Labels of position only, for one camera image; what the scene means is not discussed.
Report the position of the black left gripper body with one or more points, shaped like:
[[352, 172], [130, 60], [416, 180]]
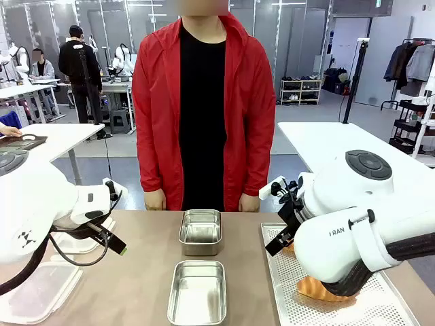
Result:
[[81, 232]]

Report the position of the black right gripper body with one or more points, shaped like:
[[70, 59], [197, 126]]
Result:
[[291, 214]]

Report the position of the golden brown bread roll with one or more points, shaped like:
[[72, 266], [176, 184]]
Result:
[[289, 245], [312, 290]]

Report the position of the clear plastic container lid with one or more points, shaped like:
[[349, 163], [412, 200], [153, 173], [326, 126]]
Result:
[[37, 295], [78, 246]]

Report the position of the person's right forearm red sleeve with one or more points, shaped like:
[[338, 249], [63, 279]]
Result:
[[151, 163]]

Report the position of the person's left forearm red sleeve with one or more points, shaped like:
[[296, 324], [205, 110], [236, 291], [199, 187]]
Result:
[[260, 163]]

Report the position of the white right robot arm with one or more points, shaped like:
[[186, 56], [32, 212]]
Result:
[[340, 203]]

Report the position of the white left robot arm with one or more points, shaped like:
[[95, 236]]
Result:
[[34, 197]]

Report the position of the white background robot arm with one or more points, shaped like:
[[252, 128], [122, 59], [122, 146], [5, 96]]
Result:
[[20, 59], [123, 59]]

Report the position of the rectangular stainless steel container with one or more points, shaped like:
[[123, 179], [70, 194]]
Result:
[[200, 232], [197, 295]]

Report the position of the person's left hand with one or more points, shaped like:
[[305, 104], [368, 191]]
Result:
[[249, 203]]

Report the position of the person's right hand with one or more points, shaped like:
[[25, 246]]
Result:
[[155, 200]]

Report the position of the bystander's bare hand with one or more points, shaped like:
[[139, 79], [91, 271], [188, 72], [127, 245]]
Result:
[[8, 131]]

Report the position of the perforated metal baking tray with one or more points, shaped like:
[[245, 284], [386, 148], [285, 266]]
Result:
[[292, 299]]

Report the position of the white rounded side table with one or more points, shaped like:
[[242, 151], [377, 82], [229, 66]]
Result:
[[323, 142]]

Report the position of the dark flat board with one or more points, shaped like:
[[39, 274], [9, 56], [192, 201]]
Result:
[[20, 142]]

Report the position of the grey plastic stool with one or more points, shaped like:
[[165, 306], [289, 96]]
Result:
[[119, 122]]

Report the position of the white shoe rack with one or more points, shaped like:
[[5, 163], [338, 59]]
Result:
[[300, 91]]

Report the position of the blue cloth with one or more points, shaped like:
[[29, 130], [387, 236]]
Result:
[[10, 119]]

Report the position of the black bags pile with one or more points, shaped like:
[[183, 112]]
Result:
[[334, 81]]

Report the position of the black utility cart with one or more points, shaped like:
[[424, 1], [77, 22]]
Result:
[[406, 132]]

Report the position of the black tripod pole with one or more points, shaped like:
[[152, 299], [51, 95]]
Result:
[[89, 88]]

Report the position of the person in red jacket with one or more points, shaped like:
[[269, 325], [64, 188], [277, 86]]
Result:
[[156, 102]]

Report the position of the white background work table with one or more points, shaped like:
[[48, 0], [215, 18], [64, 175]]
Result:
[[23, 89]]

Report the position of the standing person in black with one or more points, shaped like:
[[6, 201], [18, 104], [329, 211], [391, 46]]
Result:
[[79, 68]]

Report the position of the seated person in grey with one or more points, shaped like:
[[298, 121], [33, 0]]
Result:
[[42, 69]]

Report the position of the clothes rack with jackets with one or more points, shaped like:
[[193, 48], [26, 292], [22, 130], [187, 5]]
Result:
[[413, 64]]

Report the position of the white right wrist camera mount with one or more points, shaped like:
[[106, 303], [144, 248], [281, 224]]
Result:
[[268, 190]]

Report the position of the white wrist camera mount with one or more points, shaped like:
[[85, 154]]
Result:
[[113, 188], [268, 190]]

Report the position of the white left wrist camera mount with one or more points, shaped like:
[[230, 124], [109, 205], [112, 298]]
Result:
[[113, 188]]

